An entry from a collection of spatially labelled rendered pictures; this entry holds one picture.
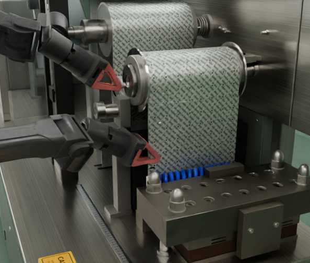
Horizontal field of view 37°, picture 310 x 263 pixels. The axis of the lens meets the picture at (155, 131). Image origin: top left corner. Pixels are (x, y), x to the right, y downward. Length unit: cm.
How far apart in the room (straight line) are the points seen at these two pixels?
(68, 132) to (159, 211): 24
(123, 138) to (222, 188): 25
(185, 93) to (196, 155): 16
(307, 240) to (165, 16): 67
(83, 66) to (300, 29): 48
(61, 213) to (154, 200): 32
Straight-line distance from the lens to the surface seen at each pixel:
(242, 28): 125
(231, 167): 110
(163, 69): 102
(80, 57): 99
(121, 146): 99
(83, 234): 112
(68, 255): 100
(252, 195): 101
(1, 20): 98
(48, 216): 121
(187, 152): 109
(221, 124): 111
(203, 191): 101
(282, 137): 142
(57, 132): 89
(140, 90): 101
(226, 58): 110
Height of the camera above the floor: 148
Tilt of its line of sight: 19 degrees down
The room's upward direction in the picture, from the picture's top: straight up
